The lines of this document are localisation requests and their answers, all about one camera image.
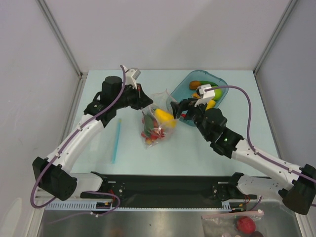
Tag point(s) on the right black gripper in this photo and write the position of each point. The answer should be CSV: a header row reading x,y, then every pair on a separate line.
x,y
187,108

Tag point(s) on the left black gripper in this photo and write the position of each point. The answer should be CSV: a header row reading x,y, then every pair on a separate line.
x,y
141,100

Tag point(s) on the yellow lemon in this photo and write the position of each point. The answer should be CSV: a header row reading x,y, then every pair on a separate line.
x,y
165,118

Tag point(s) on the clear zip top bag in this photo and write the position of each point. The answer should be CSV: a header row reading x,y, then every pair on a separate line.
x,y
158,122

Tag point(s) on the red strawberry bunch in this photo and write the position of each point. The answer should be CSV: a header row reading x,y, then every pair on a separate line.
x,y
152,131

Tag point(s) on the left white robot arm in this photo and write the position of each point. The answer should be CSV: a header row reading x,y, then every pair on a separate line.
x,y
52,173

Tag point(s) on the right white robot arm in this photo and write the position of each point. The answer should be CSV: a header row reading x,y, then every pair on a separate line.
x,y
294,185

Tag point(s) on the blue zipper clear bag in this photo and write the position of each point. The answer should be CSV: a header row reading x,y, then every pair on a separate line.
x,y
102,149

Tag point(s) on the red fruit in bag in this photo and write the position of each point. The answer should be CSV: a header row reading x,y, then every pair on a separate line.
x,y
246,225

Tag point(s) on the teal plastic tray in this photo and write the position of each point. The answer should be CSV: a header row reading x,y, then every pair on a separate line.
x,y
182,91

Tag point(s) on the orange ginger root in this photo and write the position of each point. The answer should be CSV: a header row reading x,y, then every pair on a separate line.
x,y
195,95

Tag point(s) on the brown kiwi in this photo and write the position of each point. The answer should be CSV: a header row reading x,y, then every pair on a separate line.
x,y
193,85

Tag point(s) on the yellow pear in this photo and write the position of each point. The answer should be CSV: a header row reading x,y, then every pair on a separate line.
x,y
211,104

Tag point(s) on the green chili pepper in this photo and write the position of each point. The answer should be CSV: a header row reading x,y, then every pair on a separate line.
x,y
204,82

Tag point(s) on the green apple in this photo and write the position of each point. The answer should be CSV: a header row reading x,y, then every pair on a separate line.
x,y
218,94

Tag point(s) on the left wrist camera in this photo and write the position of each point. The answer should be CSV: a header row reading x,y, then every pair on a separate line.
x,y
131,75

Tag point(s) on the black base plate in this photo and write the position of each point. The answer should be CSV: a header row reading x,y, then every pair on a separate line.
x,y
136,187

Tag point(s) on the white cable duct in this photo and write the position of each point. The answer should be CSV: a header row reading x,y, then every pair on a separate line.
x,y
142,204

